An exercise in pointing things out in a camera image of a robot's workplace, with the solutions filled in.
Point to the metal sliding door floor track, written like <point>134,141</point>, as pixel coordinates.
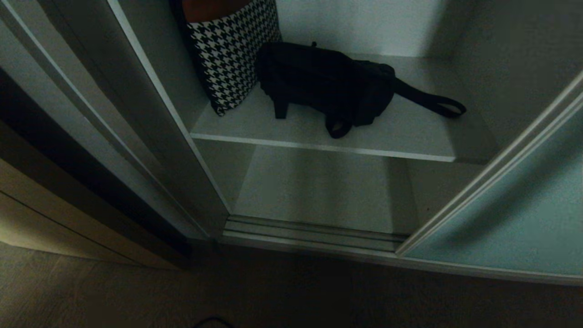
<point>309,233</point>

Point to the white wardrobe shelf board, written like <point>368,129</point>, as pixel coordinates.
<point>387,132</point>

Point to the white wardrobe cabinet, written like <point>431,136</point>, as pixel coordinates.
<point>150,118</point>

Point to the sliding wardrobe door frosted glass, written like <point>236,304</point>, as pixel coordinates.
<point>514,214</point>

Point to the black and white houndstooth bag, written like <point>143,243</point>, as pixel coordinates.
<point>230,54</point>

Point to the beige wooden cabinet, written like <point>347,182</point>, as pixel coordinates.
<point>50,218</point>

